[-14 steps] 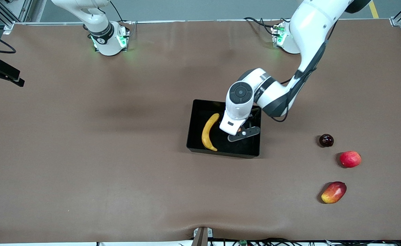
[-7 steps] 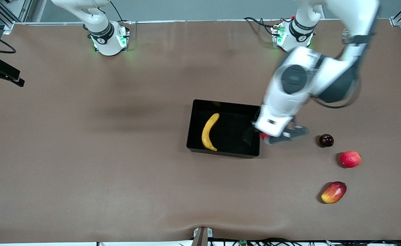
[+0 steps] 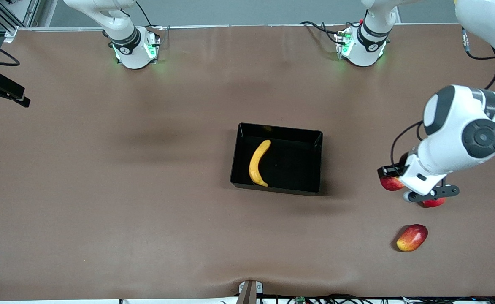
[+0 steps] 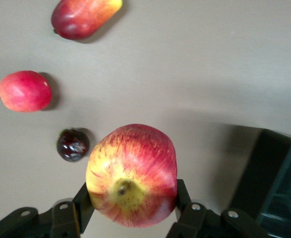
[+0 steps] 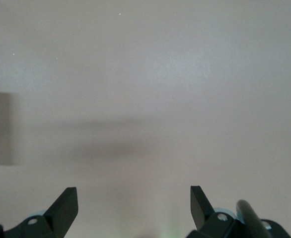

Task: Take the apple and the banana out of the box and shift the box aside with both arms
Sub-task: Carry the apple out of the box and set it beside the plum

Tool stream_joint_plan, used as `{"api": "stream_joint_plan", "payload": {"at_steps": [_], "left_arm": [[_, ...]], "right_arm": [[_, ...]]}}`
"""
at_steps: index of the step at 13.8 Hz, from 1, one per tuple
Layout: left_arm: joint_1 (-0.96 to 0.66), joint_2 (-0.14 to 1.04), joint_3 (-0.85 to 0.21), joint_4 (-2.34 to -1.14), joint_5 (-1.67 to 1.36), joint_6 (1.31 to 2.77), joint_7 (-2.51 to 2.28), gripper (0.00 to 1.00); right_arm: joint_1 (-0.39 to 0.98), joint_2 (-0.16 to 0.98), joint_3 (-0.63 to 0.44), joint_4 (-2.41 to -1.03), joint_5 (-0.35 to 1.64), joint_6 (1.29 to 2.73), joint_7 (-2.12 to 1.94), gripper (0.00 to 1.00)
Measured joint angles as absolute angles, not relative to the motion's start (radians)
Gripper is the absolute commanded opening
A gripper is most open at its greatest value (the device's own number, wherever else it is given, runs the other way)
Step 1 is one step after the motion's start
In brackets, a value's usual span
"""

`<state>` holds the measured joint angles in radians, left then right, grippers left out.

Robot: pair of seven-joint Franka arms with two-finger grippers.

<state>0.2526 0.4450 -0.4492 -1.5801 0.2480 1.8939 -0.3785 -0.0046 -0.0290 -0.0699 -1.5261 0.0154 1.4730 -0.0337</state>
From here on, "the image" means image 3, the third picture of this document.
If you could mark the black plastic box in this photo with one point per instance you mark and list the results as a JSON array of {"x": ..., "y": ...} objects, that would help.
[{"x": 293, "y": 169}]

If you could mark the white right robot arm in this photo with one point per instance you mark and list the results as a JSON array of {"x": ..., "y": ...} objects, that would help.
[{"x": 133, "y": 50}]

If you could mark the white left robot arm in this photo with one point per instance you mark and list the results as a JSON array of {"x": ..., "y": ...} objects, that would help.
[{"x": 450, "y": 126}]

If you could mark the brown table cover mat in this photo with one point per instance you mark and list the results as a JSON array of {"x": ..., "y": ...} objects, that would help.
[{"x": 146, "y": 211}]

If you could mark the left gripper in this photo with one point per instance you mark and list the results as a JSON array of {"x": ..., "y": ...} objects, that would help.
[{"x": 396, "y": 169}]

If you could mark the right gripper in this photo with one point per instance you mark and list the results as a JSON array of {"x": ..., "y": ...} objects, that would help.
[{"x": 1, "y": 85}]

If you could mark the red yellow mango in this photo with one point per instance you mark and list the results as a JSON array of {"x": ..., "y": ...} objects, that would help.
[{"x": 412, "y": 237}]

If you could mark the red yellow striped apple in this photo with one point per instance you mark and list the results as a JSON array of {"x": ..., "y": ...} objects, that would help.
[{"x": 390, "y": 184}]

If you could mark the aluminium frame profile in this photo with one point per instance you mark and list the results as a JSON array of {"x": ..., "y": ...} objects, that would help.
[{"x": 11, "y": 33}]

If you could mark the metal table clamp bracket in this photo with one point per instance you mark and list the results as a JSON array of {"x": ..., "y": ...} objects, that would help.
[{"x": 249, "y": 293}]

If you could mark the yellow banana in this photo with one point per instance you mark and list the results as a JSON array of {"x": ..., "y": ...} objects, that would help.
[{"x": 255, "y": 166}]

